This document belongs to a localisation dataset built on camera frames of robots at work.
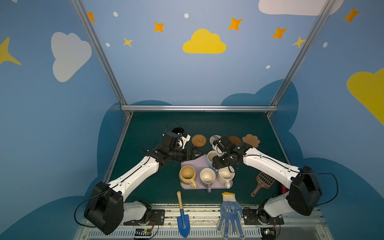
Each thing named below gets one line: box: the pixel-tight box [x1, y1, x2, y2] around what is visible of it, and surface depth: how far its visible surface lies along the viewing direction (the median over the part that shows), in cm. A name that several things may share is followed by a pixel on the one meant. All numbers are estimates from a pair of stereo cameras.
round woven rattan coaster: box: [191, 134, 207, 148], surface depth 106 cm
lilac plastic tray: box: [180, 154, 227, 190], surface depth 85 cm
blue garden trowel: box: [177, 191, 190, 238], surface depth 75 cm
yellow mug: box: [179, 165, 197, 189], surface depth 82 cm
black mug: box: [172, 127, 185, 134], surface depth 100 cm
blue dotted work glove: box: [217, 192, 245, 239], surface depth 76 cm
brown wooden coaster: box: [228, 136, 242, 146], surface depth 107 cm
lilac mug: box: [200, 167, 216, 193], surface depth 84 cm
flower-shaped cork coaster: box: [242, 134, 261, 148], surface depth 108 cm
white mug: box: [217, 165, 236, 189], surface depth 80 cm
